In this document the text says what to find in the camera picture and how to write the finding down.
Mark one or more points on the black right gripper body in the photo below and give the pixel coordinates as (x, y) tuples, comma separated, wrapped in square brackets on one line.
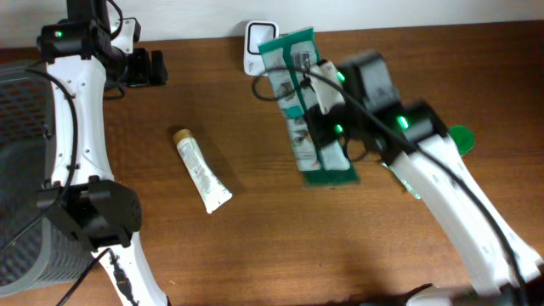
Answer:
[(320, 124)]

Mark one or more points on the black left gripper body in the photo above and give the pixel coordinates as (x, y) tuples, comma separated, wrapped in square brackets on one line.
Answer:
[(138, 70)]

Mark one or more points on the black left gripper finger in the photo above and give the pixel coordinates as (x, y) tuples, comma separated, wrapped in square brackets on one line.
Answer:
[(158, 78), (157, 61)]

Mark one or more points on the green white wipes package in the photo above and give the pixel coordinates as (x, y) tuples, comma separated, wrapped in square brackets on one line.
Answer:
[(319, 167)]

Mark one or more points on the green lid jar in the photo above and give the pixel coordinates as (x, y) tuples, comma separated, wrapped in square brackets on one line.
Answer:
[(463, 138)]

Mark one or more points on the white cream tube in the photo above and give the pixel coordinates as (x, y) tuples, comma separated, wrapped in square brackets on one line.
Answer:
[(211, 190)]

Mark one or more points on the teal wipes pouch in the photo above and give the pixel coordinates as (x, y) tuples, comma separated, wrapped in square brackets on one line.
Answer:
[(402, 181)]

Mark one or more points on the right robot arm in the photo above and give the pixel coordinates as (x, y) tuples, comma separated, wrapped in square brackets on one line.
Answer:
[(357, 100)]

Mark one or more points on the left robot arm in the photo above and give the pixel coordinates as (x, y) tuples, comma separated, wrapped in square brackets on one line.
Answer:
[(90, 58)]

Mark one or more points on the white barcode scanner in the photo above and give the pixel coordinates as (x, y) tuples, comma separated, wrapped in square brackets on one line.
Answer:
[(257, 32)]

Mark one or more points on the grey plastic basket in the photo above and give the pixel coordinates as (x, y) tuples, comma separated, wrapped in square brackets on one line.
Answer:
[(42, 255)]

